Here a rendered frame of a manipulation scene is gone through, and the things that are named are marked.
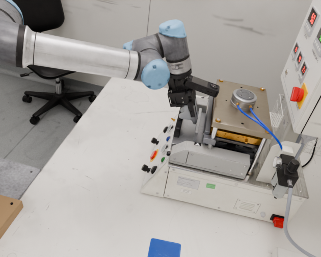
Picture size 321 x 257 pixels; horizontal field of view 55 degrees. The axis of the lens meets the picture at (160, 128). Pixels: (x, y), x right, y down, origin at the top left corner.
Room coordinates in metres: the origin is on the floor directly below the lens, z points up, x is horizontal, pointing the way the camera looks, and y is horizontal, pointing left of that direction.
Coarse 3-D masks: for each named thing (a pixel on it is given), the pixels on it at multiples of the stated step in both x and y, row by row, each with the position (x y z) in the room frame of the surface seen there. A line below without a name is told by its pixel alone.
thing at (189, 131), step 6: (198, 114) 0.91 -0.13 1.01; (204, 114) 0.97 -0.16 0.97; (186, 120) 0.91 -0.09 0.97; (198, 120) 0.87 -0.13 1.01; (204, 120) 0.93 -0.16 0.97; (186, 126) 0.88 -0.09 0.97; (192, 126) 0.88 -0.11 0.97; (198, 126) 0.84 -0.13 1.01; (180, 132) 0.84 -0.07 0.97; (186, 132) 0.85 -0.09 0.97; (192, 132) 0.85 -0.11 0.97; (198, 132) 0.86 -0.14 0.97; (174, 138) 0.80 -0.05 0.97; (180, 138) 0.81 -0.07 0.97; (186, 138) 0.81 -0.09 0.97; (192, 138) 0.82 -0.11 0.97; (198, 138) 0.82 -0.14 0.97; (174, 144) 0.77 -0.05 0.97; (204, 144) 0.79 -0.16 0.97; (258, 162) 0.75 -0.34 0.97
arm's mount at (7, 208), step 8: (0, 200) 0.58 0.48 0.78; (8, 200) 0.58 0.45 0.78; (16, 200) 0.59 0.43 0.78; (0, 208) 0.55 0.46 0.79; (8, 208) 0.55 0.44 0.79; (16, 208) 0.56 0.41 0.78; (0, 216) 0.52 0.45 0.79; (8, 216) 0.52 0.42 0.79; (16, 216) 0.55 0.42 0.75; (0, 224) 0.49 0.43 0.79; (8, 224) 0.51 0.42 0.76; (0, 232) 0.48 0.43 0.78
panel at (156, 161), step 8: (176, 120) 0.98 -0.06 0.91; (160, 136) 1.01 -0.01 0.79; (160, 144) 0.93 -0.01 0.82; (160, 152) 0.85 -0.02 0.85; (152, 160) 0.86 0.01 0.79; (160, 160) 0.79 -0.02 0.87; (168, 160) 0.74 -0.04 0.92; (160, 168) 0.74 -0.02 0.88; (152, 176) 0.74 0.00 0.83; (144, 184) 0.74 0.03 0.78
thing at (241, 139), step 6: (210, 126) 0.80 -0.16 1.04; (210, 132) 0.77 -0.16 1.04; (222, 132) 0.77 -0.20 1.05; (228, 132) 0.77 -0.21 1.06; (234, 132) 0.77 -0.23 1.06; (222, 138) 0.77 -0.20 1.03; (228, 138) 0.77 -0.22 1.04; (234, 138) 0.76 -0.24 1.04; (240, 138) 0.76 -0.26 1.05; (246, 138) 0.76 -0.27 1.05; (252, 138) 0.76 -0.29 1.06; (258, 138) 0.76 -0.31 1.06; (240, 144) 0.76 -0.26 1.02; (246, 144) 0.76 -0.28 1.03; (252, 144) 0.76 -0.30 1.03; (258, 144) 0.76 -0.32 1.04
